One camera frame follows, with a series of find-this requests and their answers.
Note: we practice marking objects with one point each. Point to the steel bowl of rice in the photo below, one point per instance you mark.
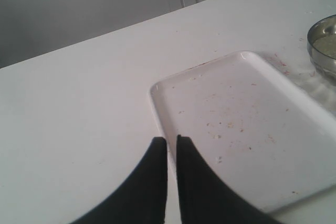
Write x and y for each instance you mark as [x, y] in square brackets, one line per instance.
[321, 46]

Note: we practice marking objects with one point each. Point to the white cabinet behind table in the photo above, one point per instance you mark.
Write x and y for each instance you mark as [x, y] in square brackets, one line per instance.
[30, 28]

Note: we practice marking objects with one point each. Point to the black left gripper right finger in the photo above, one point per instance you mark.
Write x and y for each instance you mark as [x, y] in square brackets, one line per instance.
[204, 197]

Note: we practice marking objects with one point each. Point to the white rectangular plastic tray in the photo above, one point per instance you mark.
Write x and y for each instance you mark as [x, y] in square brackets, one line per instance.
[260, 133]

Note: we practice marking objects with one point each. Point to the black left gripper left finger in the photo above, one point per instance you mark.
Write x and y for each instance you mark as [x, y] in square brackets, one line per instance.
[142, 197]

